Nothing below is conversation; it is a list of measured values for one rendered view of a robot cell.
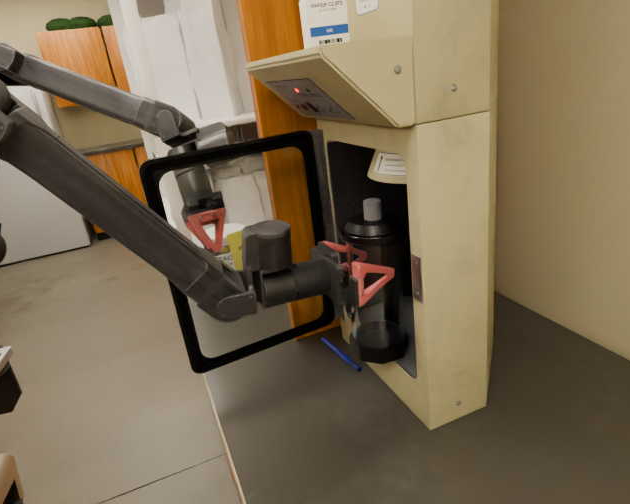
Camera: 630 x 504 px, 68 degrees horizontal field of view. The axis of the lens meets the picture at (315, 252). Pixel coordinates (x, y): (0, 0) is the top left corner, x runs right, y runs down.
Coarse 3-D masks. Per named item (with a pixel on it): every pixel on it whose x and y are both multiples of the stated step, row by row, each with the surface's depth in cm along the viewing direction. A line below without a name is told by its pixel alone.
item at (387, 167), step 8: (376, 152) 73; (384, 152) 70; (376, 160) 72; (384, 160) 70; (392, 160) 69; (400, 160) 68; (376, 168) 72; (384, 168) 70; (392, 168) 69; (400, 168) 68; (368, 176) 74; (376, 176) 71; (384, 176) 70; (392, 176) 69; (400, 176) 68
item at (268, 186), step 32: (224, 160) 77; (256, 160) 80; (288, 160) 83; (192, 192) 76; (224, 192) 79; (256, 192) 82; (288, 192) 84; (192, 224) 78; (224, 224) 80; (224, 256) 82; (256, 320) 89; (288, 320) 92; (224, 352) 87
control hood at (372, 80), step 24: (312, 48) 51; (336, 48) 49; (360, 48) 50; (384, 48) 51; (408, 48) 52; (264, 72) 70; (288, 72) 62; (312, 72) 56; (336, 72) 51; (360, 72) 51; (384, 72) 52; (408, 72) 53; (336, 96) 59; (360, 96) 53; (384, 96) 53; (408, 96) 54; (336, 120) 71; (360, 120) 62; (384, 120) 56; (408, 120) 55
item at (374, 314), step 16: (400, 240) 71; (352, 256) 73; (368, 256) 71; (384, 256) 71; (400, 256) 73; (400, 272) 74; (384, 288) 73; (400, 288) 75; (368, 304) 74; (384, 304) 74; (400, 304) 76; (352, 320) 79; (368, 320) 76; (384, 320) 75; (400, 320) 77; (352, 336) 81; (368, 336) 77; (384, 336) 76; (400, 336) 78
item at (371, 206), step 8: (368, 200) 73; (376, 200) 72; (368, 208) 72; (376, 208) 72; (360, 216) 75; (368, 216) 72; (376, 216) 72; (384, 216) 74; (392, 216) 74; (352, 224) 72; (360, 224) 71; (368, 224) 71; (376, 224) 71; (384, 224) 71; (392, 224) 71; (400, 224) 73; (352, 232) 72; (360, 232) 71; (368, 232) 70; (376, 232) 70; (384, 232) 70; (392, 232) 71
